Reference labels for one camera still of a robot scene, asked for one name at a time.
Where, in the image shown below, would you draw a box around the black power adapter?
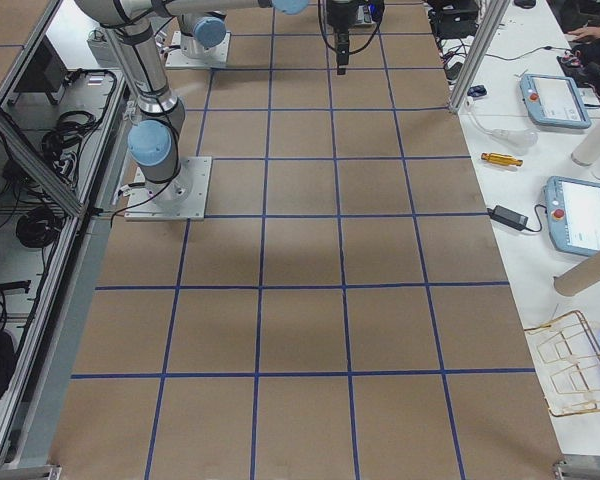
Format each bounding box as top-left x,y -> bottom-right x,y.
487,205 -> 528,231

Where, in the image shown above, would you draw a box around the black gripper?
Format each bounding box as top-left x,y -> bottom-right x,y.
326,0 -> 356,75

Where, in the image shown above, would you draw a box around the gold wire rack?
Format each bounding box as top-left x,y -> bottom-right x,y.
524,310 -> 600,418

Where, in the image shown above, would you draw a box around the brown cardboard tube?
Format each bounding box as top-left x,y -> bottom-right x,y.
553,251 -> 600,297

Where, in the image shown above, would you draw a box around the brass cylinder tool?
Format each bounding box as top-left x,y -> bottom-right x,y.
480,152 -> 523,167

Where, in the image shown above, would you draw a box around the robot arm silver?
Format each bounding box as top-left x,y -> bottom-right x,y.
178,12 -> 227,58

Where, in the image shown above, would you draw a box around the teach pendant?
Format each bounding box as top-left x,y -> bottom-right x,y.
519,74 -> 591,130
544,176 -> 600,256

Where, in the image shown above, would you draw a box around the white plug with cord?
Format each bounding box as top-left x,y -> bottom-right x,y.
464,97 -> 494,136

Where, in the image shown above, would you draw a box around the small blue black box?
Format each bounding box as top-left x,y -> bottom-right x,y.
467,85 -> 487,98

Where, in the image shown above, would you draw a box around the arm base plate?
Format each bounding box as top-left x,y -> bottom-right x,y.
165,30 -> 231,70
123,156 -> 212,221

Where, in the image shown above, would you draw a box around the black electronics pile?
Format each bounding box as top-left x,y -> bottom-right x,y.
427,0 -> 480,84

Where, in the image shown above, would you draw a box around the near teach pendant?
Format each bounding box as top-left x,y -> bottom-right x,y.
544,176 -> 600,256

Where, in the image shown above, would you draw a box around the aluminium frame post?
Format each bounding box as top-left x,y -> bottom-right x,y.
448,0 -> 509,113

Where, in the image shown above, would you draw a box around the far teach pendant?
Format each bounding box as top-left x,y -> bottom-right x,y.
519,74 -> 591,130

